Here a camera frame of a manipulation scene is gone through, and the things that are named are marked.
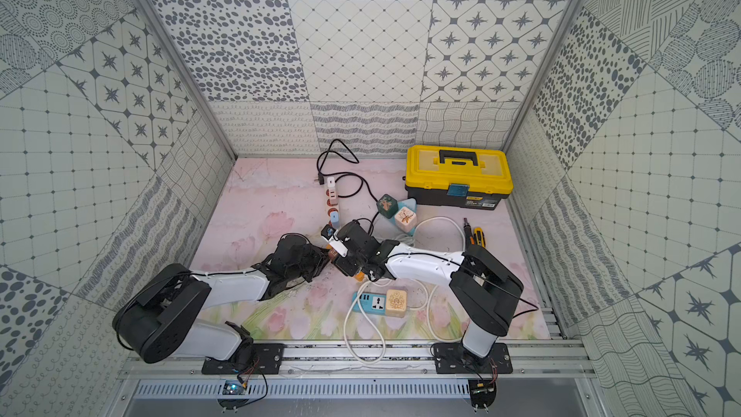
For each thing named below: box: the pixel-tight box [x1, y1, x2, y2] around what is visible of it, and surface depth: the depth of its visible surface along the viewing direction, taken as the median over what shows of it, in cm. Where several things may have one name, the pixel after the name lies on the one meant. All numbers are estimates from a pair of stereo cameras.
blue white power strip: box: [352, 291, 387, 315], surface depth 82 cm
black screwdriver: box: [463, 217, 472, 253], surface depth 100 cm
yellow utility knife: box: [473, 226, 487, 249], surface depth 97 cm
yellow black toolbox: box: [404, 144, 515, 211], surface depth 97 cm
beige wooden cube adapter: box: [385, 289, 408, 317], surface depth 77 cm
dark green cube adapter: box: [376, 194, 399, 220], surface depth 98 cm
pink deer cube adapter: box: [393, 206, 417, 233], surface depth 94 cm
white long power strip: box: [325, 176, 341, 227], surface depth 103 cm
